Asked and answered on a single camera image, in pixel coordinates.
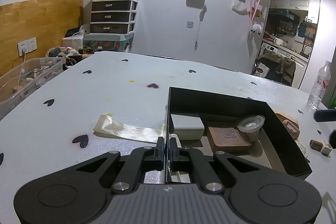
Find black storage box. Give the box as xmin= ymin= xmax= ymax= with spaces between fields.
xmin=166 ymin=87 xmax=313 ymax=180

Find clear lidded small cup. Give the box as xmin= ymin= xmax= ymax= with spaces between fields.
xmin=236 ymin=115 xmax=265 ymax=141

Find brown lipstick tube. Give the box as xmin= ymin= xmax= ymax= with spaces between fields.
xmin=309 ymin=139 xmax=333 ymax=156

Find three-drawer plastic cabinet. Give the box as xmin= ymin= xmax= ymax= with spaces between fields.
xmin=90 ymin=0 xmax=138 ymax=35

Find brown case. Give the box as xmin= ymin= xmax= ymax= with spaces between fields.
xmin=207 ymin=127 xmax=251 ymax=152

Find white plush toy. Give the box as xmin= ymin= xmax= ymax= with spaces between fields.
xmin=250 ymin=23 xmax=263 ymax=35

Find clear plastic packet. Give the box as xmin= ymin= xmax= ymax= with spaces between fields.
xmin=93 ymin=113 xmax=166 ymax=143

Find pink square case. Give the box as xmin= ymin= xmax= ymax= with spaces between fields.
xmin=275 ymin=111 xmax=300 ymax=140

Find clear plastic storage bin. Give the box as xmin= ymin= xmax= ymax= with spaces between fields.
xmin=0 ymin=57 xmax=66 ymax=118

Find white rectangular box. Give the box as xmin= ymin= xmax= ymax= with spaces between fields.
xmin=171 ymin=114 xmax=205 ymax=140

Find white wall socket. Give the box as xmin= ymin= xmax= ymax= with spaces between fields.
xmin=17 ymin=37 xmax=38 ymax=56

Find clear water bottle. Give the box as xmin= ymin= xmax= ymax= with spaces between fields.
xmin=307 ymin=60 xmax=331 ymax=110

